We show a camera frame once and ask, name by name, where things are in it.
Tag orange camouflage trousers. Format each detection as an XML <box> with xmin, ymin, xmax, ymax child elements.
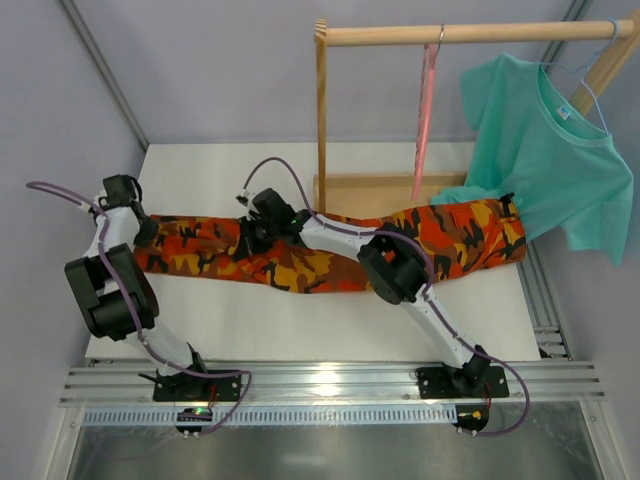
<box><xmin>134</xmin><ymin>195</ymin><xmax>527</xmax><ymax>294</ymax></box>

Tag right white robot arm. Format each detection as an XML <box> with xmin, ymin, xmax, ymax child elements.
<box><xmin>236</xmin><ymin>188</ymin><xmax>491</xmax><ymax>396</ymax></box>

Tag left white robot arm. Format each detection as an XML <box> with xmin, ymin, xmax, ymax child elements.
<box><xmin>65</xmin><ymin>175</ymin><xmax>211</xmax><ymax>401</ymax></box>

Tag pink plastic hanger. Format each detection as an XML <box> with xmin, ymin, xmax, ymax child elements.
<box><xmin>411</xmin><ymin>44</ymin><xmax>438</xmax><ymax>201</ymax></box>

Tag wooden clothes rack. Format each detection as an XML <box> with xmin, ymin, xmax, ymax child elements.
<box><xmin>312</xmin><ymin>18</ymin><xmax>640</xmax><ymax>216</ymax></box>

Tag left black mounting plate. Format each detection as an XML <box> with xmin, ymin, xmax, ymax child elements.
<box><xmin>152</xmin><ymin>370</ymin><xmax>242</xmax><ymax>402</ymax></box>

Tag black mounting plate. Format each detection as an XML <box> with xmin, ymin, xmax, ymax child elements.
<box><xmin>152</xmin><ymin>370</ymin><xmax>242</xmax><ymax>402</ymax></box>
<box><xmin>415</xmin><ymin>366</ymin><xmax>510</xmax><ymax>400</ymax></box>

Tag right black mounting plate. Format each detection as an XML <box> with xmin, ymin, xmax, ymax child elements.
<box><xmin>415</xmin><ymin>366</ymin><xmax>510</xmax><ymax>400</ymax></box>

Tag teal t-shirt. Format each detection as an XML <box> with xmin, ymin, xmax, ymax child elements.
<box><xmin>431</xmin><ymin>54</ymin><xmax>634</xmax><ymax>265</ymax></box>

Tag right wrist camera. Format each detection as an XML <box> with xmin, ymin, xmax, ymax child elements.
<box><xmin>236</xmin><ymin>189</ymin><xmax>256</xmax><ymax>208</ymax></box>

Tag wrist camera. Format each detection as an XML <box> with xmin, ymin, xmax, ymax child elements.
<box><xmin>78</xmin><ymin>195</ymin><xmax>108</xmax><ymax>216</ymax></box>
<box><xmin>236</xmin><ymin>189</ymin><xmax>256</xmax><ymax>208</ymax></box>

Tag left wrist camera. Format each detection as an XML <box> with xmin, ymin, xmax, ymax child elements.
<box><xmin>78</xmin><ymin>195</ymin><xmax>108</xmax><ymax>216</ymax></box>

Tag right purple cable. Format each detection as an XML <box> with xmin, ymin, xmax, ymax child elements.
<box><xmin>238</xmin><ymin>156</ymin><xmax>531</xmax><ymax>437</ymax></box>

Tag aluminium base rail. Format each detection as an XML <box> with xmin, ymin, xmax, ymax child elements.
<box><xmin>60</xmin><ymin>359</ymin><xmax>605</xmax><ymax>406</ymax></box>

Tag slotted cable duct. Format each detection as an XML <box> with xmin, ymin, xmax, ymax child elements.
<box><xmin>82</xmin><ymin>403</ymin><xmax>457</xmax><ymax>427</ymax></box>

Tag light blue wire hanger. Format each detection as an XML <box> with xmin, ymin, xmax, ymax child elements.
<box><xmin>538</xmin><ymin>17</ymin><xmax>620</xmax><ymax>137</ymax></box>

